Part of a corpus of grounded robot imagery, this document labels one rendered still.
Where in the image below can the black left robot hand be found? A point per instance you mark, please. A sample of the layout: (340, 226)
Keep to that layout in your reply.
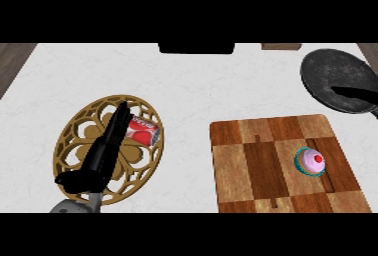
(106, 146)

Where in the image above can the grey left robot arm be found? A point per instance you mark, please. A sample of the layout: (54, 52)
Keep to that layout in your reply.
(75, 206)

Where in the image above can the wooden checkered cutting board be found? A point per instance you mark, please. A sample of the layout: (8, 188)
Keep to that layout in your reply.
(275, 166)

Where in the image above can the pink cupcake with cherry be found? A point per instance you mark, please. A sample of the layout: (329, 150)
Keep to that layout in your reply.
(311, 162)

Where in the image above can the dark grey frying pan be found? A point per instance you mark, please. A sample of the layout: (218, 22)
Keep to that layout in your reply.
(334, 76)

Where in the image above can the round gold openwork placemat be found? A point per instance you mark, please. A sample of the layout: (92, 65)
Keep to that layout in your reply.
(79, 133)

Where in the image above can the red and white can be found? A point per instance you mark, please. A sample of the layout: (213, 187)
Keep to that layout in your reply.
(145, 131)

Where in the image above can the brown wooden block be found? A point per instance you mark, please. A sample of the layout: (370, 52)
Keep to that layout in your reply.
(281, 46)

